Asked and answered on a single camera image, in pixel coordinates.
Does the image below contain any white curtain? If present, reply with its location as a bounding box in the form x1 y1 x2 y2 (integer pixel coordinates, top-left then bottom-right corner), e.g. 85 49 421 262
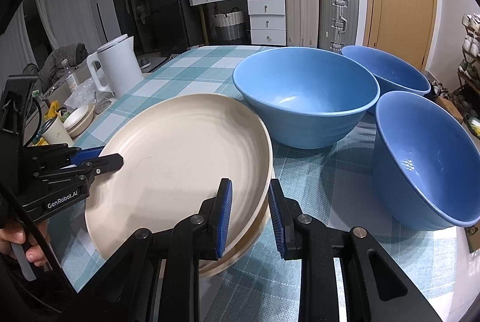
34 0 109 62

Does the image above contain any woven basket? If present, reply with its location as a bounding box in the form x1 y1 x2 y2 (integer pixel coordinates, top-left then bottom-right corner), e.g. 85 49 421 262
209 8 246 42

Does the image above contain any dark jacket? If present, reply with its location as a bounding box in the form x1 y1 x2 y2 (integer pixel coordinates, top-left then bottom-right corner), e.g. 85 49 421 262
39 43 89 93

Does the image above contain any blue bowl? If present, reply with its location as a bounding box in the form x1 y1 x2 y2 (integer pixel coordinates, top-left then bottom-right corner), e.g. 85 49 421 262
341 45 432 116
373 90 480 231
232 47 380 150

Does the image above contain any wooden shoe rack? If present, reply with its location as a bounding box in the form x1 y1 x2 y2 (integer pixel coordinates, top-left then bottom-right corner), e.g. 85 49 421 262
457 12 480 112

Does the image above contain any beige suitcase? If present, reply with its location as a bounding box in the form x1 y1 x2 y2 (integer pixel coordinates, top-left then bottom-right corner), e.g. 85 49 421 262
285 0 320 47

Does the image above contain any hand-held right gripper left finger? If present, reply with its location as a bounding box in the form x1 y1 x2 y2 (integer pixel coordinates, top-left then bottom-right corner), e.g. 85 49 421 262
77 178 234 322

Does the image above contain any clear water bottle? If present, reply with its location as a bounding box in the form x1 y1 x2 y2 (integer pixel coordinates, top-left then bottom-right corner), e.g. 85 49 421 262
62 59 77 90

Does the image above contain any wooden door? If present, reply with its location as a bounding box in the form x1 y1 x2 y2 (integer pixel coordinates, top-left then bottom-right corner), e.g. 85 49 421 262
364 0 439 72

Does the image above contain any silver suitcase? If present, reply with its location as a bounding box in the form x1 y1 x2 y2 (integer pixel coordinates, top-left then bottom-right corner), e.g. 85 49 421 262
319 0 360 52

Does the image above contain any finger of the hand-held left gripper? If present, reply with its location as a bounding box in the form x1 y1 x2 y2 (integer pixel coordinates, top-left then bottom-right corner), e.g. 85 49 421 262
69 146 105 167
84 153 124 180

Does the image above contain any white drawer cabinet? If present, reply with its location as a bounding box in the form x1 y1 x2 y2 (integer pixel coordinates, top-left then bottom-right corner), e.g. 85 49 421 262
247 0 287 46

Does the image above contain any clear plastic bag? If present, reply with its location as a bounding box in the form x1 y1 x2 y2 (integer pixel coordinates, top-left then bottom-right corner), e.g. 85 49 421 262
64 76 98 108

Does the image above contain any white paper cup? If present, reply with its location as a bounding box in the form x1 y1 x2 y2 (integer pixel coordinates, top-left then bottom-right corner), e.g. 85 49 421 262
40 118 74 147

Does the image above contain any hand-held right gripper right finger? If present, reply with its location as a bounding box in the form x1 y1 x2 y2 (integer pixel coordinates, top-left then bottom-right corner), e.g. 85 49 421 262
267 178 445 322

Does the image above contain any cream plate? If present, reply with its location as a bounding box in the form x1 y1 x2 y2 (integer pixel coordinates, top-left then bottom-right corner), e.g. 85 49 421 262
202 194 270 270
84 94 274 263
199 209 269 276

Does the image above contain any white electric kettle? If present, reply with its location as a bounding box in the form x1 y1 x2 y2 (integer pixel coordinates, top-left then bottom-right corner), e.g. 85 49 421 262
86 35 145 99

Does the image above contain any cream lidded bowl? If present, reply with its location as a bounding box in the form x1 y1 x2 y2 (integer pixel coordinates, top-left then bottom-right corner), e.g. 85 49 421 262
63 103 95 138

